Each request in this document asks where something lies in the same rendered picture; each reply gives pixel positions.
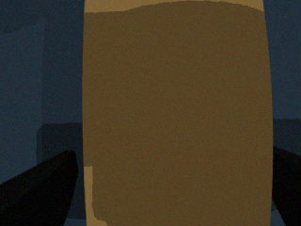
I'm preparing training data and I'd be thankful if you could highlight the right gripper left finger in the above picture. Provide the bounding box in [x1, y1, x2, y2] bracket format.
[0, 151, 78, 226]

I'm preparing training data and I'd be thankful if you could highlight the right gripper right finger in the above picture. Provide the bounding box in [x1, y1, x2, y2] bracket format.
[272, 146, 301, 226]

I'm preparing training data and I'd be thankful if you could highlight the dark blue flat rectangular platform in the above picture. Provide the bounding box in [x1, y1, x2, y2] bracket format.
[0, 0, 301, 226]

